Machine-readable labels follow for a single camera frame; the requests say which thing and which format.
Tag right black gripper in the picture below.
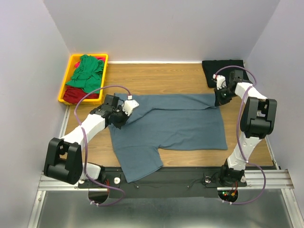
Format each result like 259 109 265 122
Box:
214 85 237 106

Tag blue-grey t-shirt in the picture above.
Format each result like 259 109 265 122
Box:
108 94 228 183

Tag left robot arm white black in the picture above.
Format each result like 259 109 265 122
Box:
43 95 139 187

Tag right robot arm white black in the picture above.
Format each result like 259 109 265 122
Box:
213 66 277 185

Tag folded black t-shirt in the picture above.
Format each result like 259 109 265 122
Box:
202 59 244 88

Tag dark red t-shirt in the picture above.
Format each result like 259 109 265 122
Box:
58 85 102 105

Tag green t-shirt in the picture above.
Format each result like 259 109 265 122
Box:
66 55 105 93

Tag pink t-shirt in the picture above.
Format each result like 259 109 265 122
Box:
74 57 105 68

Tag yellow plastic tray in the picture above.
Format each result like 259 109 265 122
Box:
58 54 108 96

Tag electronics board with leds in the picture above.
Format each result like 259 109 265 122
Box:
218 190 238 202

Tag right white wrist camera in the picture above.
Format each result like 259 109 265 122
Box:
213 74 227 90

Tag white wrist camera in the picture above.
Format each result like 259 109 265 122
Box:
213 74 227 90
122 95 139 116

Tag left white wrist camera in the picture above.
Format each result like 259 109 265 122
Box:
122 95 139 116

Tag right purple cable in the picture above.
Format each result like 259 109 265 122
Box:
212 65 267 206

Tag purple cable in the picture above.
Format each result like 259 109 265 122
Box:
75 85 133 207
212 65 267 206

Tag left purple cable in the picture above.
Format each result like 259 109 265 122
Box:
75 85 133 207

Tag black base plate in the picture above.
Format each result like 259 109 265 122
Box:
78 167 247 199

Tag aluminium frame rail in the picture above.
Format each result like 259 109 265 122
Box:
27 106 295 228

